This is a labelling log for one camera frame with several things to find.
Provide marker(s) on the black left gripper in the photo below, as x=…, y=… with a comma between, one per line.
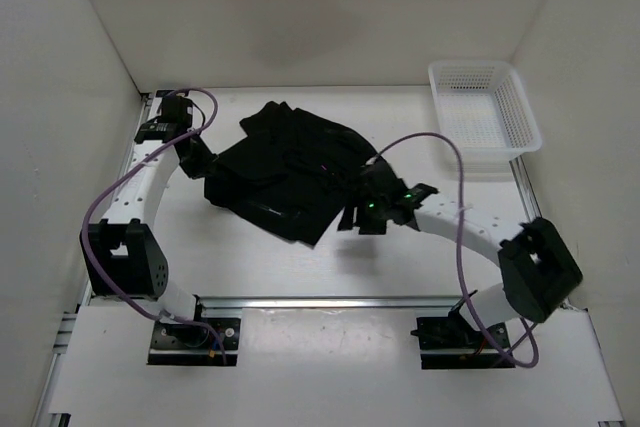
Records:
x=199, y=169

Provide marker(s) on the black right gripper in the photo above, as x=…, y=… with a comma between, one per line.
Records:
x=365, y=226

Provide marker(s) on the black shorts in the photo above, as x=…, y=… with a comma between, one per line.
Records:
x=293, y=174

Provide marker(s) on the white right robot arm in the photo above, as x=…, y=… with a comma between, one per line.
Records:
x=537, y=270

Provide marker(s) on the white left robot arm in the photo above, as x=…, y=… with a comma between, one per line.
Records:
x=124, y=260

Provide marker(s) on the white plastic mesh basket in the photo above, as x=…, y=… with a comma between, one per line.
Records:
x=483, y=108

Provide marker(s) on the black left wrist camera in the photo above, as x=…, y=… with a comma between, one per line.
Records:
x=176, y=109

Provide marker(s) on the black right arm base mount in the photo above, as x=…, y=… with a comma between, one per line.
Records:
x=449, y=344

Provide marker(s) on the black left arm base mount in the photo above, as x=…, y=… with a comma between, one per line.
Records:
x=175, y=344

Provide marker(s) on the aluminium table edge rail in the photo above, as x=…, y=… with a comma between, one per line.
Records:
x=94, y=256

